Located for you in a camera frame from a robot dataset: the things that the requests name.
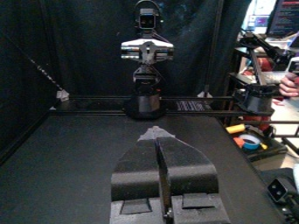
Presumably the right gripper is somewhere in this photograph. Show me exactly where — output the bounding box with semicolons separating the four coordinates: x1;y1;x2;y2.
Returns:
119;38;175;65

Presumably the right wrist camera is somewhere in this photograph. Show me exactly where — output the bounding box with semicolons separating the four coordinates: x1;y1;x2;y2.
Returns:
138;8;158;30

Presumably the person's hand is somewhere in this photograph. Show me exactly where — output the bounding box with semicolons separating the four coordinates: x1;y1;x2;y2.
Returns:
278;72;299;98

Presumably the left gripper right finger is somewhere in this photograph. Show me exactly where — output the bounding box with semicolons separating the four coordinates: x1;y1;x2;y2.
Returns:
155;125;232;224

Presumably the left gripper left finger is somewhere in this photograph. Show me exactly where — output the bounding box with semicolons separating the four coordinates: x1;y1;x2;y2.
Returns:
108;125;166;224

